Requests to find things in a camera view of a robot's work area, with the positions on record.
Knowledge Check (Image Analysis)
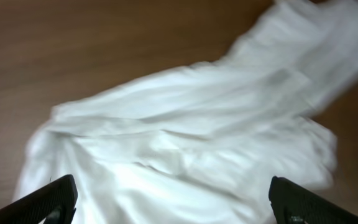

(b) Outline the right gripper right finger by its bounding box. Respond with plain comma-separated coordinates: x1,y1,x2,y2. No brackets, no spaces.
268,176,358,224

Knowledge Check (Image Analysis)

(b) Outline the white t-shirt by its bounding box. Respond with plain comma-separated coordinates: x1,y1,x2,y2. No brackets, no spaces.
14,1,358,223

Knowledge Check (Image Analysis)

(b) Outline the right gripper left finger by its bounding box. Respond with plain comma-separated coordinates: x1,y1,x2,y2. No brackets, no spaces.
0,174,78,224

